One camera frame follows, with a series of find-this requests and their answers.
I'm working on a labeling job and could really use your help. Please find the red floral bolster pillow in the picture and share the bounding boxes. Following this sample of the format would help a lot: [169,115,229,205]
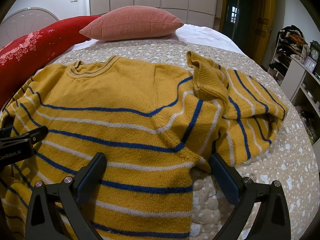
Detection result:
[0,15,99,106]

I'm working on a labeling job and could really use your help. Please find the white bed sheet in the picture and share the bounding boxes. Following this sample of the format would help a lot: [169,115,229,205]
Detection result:
[50,24,244,69]

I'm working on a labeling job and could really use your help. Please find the pink knit pillow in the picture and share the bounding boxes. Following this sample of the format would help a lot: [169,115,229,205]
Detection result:
[80,5,184,41]

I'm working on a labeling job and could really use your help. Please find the white bed headboard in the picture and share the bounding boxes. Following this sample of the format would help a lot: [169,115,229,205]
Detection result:
[0,7,59,48]

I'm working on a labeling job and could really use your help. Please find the white shelf unit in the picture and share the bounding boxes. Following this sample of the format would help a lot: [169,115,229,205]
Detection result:
[280,57,320,145]

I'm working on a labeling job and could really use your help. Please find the wooden door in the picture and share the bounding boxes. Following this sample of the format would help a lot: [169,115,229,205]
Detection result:
[248,0,276,65]

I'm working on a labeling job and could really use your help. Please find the black table clock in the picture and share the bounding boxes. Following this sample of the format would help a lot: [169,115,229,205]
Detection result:
[309,40,320,62]

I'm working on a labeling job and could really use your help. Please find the beige dotted quilt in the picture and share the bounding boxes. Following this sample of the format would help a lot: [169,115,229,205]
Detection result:
[52,40,319,239]

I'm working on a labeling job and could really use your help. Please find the yellow striped knit sweater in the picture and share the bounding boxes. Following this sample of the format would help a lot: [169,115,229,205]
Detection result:
[1,51,287,239]

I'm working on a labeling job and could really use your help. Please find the cluttered clothes rack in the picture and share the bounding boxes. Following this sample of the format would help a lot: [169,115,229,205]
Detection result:
[268,25,308,85]

